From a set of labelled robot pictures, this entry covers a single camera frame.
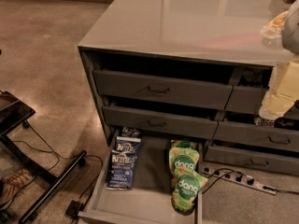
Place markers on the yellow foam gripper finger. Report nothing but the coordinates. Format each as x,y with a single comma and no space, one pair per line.
283,90

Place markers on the blue kettle chip bag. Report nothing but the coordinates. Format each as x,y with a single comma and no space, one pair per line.
127,144
131,132
121,173

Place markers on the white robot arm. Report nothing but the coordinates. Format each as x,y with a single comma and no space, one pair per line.
290,31

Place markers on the top right grey drawer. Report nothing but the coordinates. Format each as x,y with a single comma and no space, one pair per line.
247,100

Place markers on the grey drawer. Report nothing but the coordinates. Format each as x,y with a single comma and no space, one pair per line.
169,90
159,122
259,136
253,160
247,100

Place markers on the middle right grey drawer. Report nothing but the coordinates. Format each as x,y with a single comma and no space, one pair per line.
259,136

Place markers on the snack bag on counter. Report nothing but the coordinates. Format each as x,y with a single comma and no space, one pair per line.
274,27

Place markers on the bottom right grey drawer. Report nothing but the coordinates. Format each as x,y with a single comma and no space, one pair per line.
253,160

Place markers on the grey drawer cabinet counter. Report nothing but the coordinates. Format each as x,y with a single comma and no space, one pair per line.
202,40

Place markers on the rear green Dang bag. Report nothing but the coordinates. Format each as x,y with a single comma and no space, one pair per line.
183,144

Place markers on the green dang bag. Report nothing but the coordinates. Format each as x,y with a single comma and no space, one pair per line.
183,144
185,157
188,185

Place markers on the middle green Dang bag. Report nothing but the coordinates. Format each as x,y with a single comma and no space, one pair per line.
185,157

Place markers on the front green Dang bag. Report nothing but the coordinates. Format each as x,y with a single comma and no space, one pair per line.
188,185

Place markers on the middle left grey drawer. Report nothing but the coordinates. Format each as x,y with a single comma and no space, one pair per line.
159,122

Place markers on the top left grey drawer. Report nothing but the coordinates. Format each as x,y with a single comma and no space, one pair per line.
169,90

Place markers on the open bottom left drawer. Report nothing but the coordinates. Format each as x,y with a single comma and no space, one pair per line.
149,201

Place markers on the snack bags in right drawers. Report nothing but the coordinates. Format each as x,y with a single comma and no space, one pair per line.
259,79

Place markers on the white power strip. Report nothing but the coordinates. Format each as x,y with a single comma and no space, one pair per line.
238,178

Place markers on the black power adapter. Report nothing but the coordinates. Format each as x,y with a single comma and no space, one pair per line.
73,208

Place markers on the orange sneaker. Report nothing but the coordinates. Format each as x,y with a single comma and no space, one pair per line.
12,184

